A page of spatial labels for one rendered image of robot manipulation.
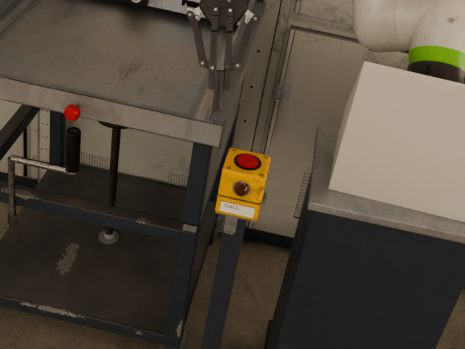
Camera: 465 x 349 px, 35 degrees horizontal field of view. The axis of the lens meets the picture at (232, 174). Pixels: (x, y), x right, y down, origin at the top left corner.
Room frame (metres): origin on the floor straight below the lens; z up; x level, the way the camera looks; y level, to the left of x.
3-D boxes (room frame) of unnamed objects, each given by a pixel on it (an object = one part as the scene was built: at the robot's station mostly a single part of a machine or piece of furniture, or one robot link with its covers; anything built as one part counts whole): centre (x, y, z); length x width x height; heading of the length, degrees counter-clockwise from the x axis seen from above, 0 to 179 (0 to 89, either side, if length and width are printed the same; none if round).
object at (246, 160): (1.10, -0.02, 0.90); 0.04 x 0.04 x 0.02
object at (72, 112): (1.29, 0.35, 0.82); 0.04 x 0.03 x 0.03; 177
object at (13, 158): (1.30, 0.41, 0.62); 0.17 x 0.03 x 0.30; 86
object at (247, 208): (1.10, -0.02, 0.85); 0.08 x 0.08 x 0.10; 87
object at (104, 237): (1.65, 0.33, 0.18); 0.06 x 0.06 x 0.02
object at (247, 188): (1.06, -0.02, 0.87); 0.03 x 0.01 x 0.03; 87
